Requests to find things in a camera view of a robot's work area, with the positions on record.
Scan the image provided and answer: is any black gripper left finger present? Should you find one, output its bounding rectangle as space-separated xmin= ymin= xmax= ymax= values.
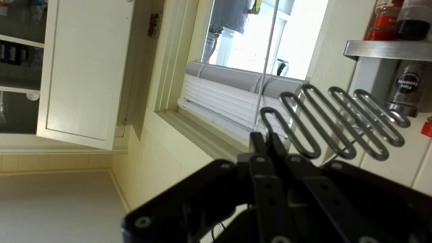
xmin=121 ymin=130 xmax=281 ymax=243

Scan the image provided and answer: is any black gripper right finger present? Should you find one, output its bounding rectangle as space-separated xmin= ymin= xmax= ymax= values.
xmin=268 ymin=133 xmax=432 ymax=243

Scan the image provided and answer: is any metal potato masher black handle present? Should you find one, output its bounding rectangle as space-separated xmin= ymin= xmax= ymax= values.
xmin=260 ymin=82 xmax=412 ymax=161

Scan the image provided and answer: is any red capped spice bottle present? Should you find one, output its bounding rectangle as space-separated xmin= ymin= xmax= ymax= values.
xmin=420 ymin=117 xmax=432 ymax=138

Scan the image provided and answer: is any white window blind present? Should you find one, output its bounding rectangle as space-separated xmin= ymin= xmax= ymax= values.
xmin=177 ymin=59 xmax=312 ymax=140

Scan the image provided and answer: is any black labelled spice jar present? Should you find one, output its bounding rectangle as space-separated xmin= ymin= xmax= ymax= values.
xmin=388 ymin=61 xmax=427 ymax=117

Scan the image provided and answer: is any white cabinet door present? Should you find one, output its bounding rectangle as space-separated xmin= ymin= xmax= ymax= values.
xmin=35 ymin=0 xmax=137 ymax=152

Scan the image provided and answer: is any kitchen window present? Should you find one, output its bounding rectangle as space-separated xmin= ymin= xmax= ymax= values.
xmin=154 ymin=0 xmax=332 ymax=149

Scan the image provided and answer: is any red spice jar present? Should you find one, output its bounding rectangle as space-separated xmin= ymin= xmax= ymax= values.
xmin=364 ymin=0 xmax=404 ymax=41

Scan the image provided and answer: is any brown door hinge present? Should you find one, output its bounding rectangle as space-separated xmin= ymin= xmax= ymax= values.
xmin=148 ymin=12 xmax=161 ymax=37

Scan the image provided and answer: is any dark brown spice jar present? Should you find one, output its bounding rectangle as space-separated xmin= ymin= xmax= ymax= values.
xmin=396 ymin=0 xmax=432 ymax=40

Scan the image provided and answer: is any blind pull cord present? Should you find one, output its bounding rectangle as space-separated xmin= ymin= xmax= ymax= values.
xmin=251 ymin=0 xmax=289 ymax=132

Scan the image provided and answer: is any open wall cabinet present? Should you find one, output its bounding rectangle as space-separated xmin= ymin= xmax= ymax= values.
xmin=0 ymin=0 xmax=50 ymax=136

